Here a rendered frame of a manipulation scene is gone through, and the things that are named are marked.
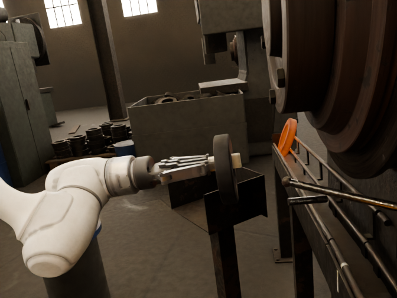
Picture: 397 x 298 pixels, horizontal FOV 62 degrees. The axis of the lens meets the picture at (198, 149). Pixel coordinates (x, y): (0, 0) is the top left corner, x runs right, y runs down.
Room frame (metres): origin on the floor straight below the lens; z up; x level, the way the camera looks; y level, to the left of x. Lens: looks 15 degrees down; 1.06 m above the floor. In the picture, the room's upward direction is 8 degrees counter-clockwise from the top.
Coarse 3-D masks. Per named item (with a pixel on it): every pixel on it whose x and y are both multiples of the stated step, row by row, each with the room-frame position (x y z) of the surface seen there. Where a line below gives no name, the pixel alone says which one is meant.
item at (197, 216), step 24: (240, 168) 1.00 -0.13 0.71; (192, 192) 1.08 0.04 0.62; (216, 192) 0.83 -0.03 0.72; (240, 192) 0.87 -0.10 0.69; (264, 192) 0.90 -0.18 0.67; (192, 216) 0.95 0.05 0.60; (216, 216) 0.83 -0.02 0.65; (240, 216) 0.86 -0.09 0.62; (216, 240) 0.93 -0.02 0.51; (216, 264) 0.95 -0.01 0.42
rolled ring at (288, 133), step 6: (288, 120) 1.55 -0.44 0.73; (294, 120) 1.51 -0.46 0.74; (288, 126) 1.50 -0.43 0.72; (294, 126) 1.47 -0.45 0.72; (282, 132) 1.60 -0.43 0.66; (288, 132) 1.45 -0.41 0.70; (294, 132) 1.45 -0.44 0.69; (282, 138) 1.59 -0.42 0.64; (288, 138) 1.45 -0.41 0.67; (282, 144) 1.57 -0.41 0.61; (288, 144) 1.44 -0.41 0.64; (282, 150) 1.46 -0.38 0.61; (288, 150) 1.45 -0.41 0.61
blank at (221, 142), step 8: (216, 136) 0.69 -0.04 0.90; (224, 136) 0.68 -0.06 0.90; (216, 144) 0.66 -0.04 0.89; (224, 144) 0.65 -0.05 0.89; (216, 152) 0.64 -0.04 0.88; (224, 152) 0.64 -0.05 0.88; (232, 152) 0.73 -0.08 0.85; (216, 160) 0.63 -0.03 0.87; (224, 160) 0.63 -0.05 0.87; (216, 168) 0.63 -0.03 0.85; (224, 168) 0.62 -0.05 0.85; (232, 168) 0.65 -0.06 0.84; (216, 176) 0.62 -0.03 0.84; (224, 176) 0.62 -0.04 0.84; (232, 176) 0.62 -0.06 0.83; (224, 184) 0.62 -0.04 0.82; (232, 184) 0.62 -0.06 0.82; (224, 192) 0.62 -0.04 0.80; (232, 192) 0.62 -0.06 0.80; (224, 200) 0.64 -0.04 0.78; (232, 200) 0.64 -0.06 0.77
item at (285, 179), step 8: (288, 184) 0.39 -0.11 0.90; (296, 184) 0.39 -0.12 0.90; (304, 184) 0.38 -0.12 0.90; (312, 184) 0.38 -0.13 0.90; (320, 192) 0.37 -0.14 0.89; (328, 192) 0.37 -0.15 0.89; (336, 192) 0.36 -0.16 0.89; (344, 192) 0.36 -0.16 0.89; (288, 200) 0.39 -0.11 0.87; (296, 200) 0.39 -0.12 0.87; (304, 200) 0.39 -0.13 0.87; (312, 200) 0.39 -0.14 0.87; (320, 200) 0.39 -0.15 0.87; (352, 200) 0.35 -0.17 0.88; (360, 200) 0.35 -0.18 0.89; (368, 200) 0.34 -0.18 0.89; (376, 200) 0.34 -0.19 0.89; (384, 200) 0.34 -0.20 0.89; (384, 208) 0.34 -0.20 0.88; (392, 208) 0.33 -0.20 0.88
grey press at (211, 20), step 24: (216, 0) 3.04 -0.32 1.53; (240, 0) 3.04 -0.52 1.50; (216, 24) 3.04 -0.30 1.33; (240, 24) 3.04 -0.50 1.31; (216, 48) 3.45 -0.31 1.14; (240, 48) 3.59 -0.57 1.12; (240, 72) 3.69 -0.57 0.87; (264, 72) 3.30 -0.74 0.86; (264, 96) 3.30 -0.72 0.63; (264, 120) 3.29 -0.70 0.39; (264, 144) 3.30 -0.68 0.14
